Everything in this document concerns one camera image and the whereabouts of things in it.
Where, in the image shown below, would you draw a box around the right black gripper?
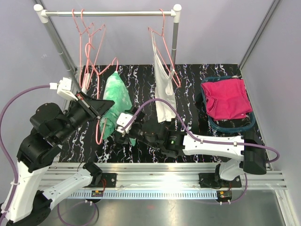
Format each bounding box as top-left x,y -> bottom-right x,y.
115,106 -> 161,150

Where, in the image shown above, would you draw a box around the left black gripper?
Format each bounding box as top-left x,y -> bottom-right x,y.
55,91 -> 115,144

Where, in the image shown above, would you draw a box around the green white tie-dye trousers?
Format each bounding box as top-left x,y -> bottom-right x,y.
95,71 -> 132,145

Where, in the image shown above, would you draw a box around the pink wire hanger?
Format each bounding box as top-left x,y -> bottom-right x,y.
71,9 -> 94,88
90,41 -> 119,145
80,9 -> 106,69
148,8 -> 181,88

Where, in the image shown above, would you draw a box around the magenta trousers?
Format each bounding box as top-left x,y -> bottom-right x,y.
201,79 -> 253,121

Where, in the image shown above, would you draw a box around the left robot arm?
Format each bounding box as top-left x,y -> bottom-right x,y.
0,92 -> 115,226

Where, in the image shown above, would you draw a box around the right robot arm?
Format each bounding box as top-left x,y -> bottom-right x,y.
114,107 -> 267,189

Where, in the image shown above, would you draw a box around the white camisole top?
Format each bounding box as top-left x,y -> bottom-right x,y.
151,32 -> 176,123

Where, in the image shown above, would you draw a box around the black marble pattern mat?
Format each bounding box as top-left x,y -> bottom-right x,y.
59,64 -> 241,163

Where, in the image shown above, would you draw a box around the blue plastic basket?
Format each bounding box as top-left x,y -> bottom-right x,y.
201,76 -> 256,133

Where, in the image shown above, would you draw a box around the silver clothes rack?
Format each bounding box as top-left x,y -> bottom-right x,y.
33,2 -> 182,73

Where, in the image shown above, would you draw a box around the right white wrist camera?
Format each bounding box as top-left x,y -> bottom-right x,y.
116,113 -> 135,135

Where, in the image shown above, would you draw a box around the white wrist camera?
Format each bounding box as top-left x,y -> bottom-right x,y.
116,113 -> 135,135
49,77 -> 78,101

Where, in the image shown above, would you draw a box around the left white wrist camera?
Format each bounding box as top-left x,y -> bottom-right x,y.
49,77 -> 78,101

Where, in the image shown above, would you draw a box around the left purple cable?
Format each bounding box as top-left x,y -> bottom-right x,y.
0,85 -> 98,226

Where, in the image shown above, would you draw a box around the purple cable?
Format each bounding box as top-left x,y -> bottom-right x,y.
122,98 -> 281,205
0,85 -> 98,226

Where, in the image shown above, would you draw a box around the aluminium mounting rail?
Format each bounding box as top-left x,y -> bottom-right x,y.
39,163 -> 287,200

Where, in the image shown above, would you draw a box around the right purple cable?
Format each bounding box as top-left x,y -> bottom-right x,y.
122,98 -> 281,205

